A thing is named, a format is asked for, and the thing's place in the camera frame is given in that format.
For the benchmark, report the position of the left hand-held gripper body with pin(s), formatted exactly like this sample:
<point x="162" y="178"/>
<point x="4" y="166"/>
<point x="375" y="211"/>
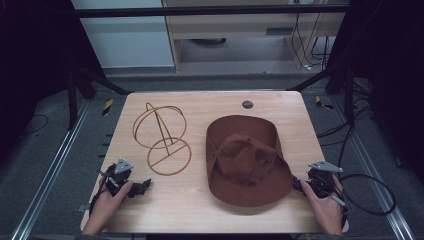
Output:
<point x="117" y="176"/>

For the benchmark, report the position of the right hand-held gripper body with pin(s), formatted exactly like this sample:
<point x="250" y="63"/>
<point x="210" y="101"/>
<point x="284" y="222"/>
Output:
<point x="321" y="180"/>

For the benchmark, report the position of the brown brimmed hat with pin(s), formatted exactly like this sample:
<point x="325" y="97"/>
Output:
<point x="246" y="160"/>

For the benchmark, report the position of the person's right hand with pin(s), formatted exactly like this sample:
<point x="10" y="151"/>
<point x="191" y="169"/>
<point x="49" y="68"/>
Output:
<point x="325" y="211"/>

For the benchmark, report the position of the person's left hand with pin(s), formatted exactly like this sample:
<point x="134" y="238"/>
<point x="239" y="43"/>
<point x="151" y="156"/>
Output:
<point x="108" y="208"/>

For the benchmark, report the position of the yellow black striped tape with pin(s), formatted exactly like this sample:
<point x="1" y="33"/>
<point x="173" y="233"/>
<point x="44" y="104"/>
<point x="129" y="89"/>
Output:
<point x="321" y="102"/>
<point x="107" y="107"/>

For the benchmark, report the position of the black metal stand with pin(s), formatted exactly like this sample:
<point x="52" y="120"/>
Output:
<point x="75" y="100"/>
<point x="348" y="96"/>

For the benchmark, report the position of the grey round table grommet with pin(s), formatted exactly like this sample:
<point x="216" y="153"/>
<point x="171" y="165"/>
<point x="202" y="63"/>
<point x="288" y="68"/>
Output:
<point x="247" y="104"/>

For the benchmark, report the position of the dark curtain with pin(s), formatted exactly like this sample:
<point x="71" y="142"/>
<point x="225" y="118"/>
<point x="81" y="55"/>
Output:
<point x="390" y="66"/>
<point x="33" y="66"/>

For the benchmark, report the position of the white cabinet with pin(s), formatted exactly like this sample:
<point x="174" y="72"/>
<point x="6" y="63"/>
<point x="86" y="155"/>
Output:
<point x="126" y="43"/>

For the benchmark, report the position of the light wooden desk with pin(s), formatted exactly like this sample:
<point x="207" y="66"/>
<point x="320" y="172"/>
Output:
<point x="233" y="26"/>

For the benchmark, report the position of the aluminium floor rail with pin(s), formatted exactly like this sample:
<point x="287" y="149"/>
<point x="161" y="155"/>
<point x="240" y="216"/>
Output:
<point x="50" y="170"/>
<point x="376" y="176"/>

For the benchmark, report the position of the black horizontal frame bar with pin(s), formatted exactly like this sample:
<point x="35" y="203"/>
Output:
<point x="200" y="10"/>

